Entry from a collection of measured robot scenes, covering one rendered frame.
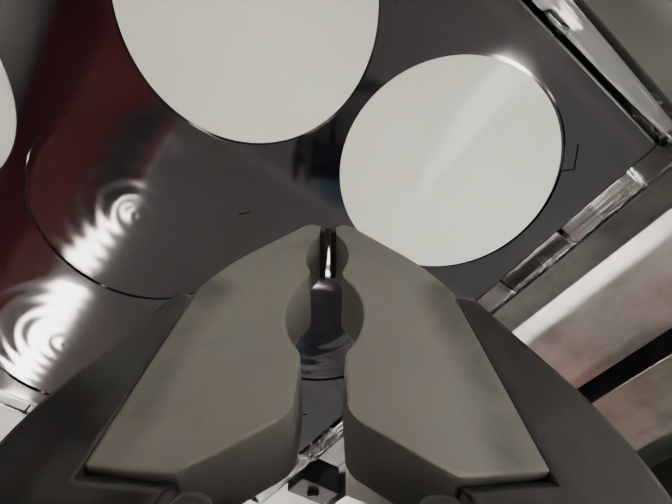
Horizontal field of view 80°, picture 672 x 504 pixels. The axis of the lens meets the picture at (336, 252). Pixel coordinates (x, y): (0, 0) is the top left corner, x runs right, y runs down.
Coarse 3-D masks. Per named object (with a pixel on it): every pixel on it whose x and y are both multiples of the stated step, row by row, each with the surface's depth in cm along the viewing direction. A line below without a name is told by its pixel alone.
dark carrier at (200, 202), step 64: (0, 0) 15; (64, 0) 15; (384, 0) 15; (448, 0) 15; (512, 0) 15; (64, 64) 16; (128, 64) 16; (384, 64) 16; (512, 64) 16; (576, 64) 16; (64, 128) 18; (128, 128) 18; (192, 128) 18; (320, 128) 18; (576, 128) 18; (0, 192) 19; (64, 192) 19; (128, 192) 19; (192, 192) 19; (256, 192) 19; (320, 192) 19; (576, 192) 19; (0, 256) 21; (64, 256) 21; (128, 256) 21; (192, 256) 21; (512, 256) 21; (0, 320) 23; (64, 320) 23; (128, 320) 23; (320, 320) 23; (0, 384) 26; (320, 384) 26
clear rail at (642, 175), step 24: (648, 168) 18; (624, 192) 19; (576, 216) 20; (600, 216) 19; (552, 240) 20; (576, 240) 20; (528, 264) 21; (504, 288) 22; (336, 432) 28; (288, 480) 31
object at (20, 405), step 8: (0, 392) 26; (0, 400) 26; (8, 400) 27; (16, 400) 27; (24, 400) 27; (8, 408) 27; (16, 408) 27; (24, 408) 27; (32, 408) 27; (256, 496) 32
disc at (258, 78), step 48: (144, 0) 15; (192, 0) 15; (240, 0) 15; (288, 0) 15; (336, 0) 15; (144, 48) 16; (192, 48) 16; (240, 48) 16; (288, 48) 16; (336, 48) 16; (192, 96) 17; (240, 96) 17; (288, 96) 17; (336, 96) 17
